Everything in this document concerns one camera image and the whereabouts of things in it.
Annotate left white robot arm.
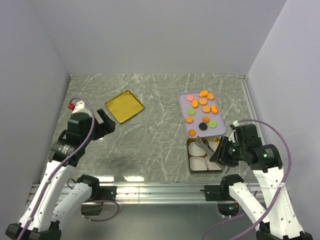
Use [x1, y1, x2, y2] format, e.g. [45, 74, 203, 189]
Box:
[5, 105, 116, 240]

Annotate orange pumpkin cookie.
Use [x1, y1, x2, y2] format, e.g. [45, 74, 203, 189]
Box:
[191, 99, 199, 109]
[211, 105, 219, 115]

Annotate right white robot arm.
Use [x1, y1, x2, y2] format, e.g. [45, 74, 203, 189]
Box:
[203, 119, 313, 240]

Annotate lavender plastic tray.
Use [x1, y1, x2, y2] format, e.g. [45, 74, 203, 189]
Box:
[178, 90, 227, 138]

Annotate orange swirl cookie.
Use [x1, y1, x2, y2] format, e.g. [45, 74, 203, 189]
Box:
[202, 116, 211, 124]

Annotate white paper cup front-left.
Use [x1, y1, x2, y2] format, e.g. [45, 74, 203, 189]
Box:
[189, 156, 207, 172]

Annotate orange round dotted cookie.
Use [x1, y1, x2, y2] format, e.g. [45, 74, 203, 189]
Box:
[202, 105, 211, 113]

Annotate white paper cup front-right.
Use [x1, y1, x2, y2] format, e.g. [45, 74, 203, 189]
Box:
[204, 156, 222, 171]

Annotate purple cable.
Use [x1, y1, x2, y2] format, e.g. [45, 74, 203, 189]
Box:
[201, 119, 292, 240]
[14, 96, 121, 240]

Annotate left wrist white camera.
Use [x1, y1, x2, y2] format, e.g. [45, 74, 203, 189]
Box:
[67, 100, 92, 117]

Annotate gold cookie tin base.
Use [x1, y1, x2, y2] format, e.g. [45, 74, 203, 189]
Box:
[186, 138, 224, 174]

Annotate orange chocolate chip cookie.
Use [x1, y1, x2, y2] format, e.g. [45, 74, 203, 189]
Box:
[188, 129, 197, 137]

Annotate black sandwich cookie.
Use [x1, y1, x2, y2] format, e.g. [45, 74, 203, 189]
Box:
[198, 122, 208, 131]

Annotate pink round cookie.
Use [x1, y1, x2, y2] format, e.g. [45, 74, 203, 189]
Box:
[186, 95, 194, 101]

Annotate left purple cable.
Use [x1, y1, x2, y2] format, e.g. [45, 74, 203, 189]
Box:
[14, 96, 121, 240]

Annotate aluminium rail frame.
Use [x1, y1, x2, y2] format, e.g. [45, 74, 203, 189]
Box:
[27, 73, 300, 240]

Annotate gold tin lid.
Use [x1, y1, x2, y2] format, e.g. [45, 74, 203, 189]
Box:
[105, 90, 145, 124]

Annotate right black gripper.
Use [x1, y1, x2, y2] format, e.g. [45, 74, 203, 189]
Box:
[209, 135, 246, 167]

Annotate green round cookie right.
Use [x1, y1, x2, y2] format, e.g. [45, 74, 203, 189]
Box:
[208, 120, 217, 129]

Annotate orange round cookie top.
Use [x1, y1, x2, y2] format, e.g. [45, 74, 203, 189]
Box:
[199, 97, 208, 106]

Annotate orange fish cookie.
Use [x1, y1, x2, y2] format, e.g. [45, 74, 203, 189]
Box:
[198, 90, 209, 98]

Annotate white paper cup back-right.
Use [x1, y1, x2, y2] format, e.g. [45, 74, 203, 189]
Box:
[204, 140, 219, 153]

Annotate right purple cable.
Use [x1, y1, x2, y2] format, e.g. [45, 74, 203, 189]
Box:
[201, 119, 292, 240]

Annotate green round cookie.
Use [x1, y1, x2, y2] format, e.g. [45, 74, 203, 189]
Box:
[187, 108, 196, 116]
[208, 120, 217, 129]

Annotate green round cookie left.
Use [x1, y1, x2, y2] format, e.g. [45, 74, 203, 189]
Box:
[187, 108, 196, 116]

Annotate metal tongs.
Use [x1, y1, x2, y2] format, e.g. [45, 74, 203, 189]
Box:
[195, 136, 230, 174]

